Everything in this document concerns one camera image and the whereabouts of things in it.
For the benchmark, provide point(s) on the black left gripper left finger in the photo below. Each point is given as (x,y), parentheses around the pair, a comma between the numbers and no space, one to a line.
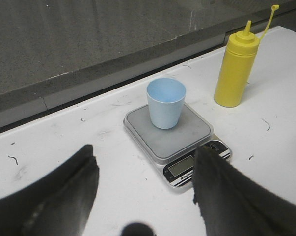
(59,204)

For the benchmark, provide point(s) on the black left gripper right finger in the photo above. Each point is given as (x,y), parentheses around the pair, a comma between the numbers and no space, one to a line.
(231,204)

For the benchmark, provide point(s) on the light blue plastic cup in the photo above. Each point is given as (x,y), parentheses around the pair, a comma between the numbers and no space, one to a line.
(165,98)

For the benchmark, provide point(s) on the yellow squeeze bottle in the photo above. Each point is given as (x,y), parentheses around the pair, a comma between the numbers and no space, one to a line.
(238,60)

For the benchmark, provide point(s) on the silver electronic kitchen scale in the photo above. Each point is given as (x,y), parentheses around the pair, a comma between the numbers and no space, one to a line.
(172,151)

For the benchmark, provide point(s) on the grey stone counter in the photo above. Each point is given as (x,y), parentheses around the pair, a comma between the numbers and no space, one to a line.
(55,51)

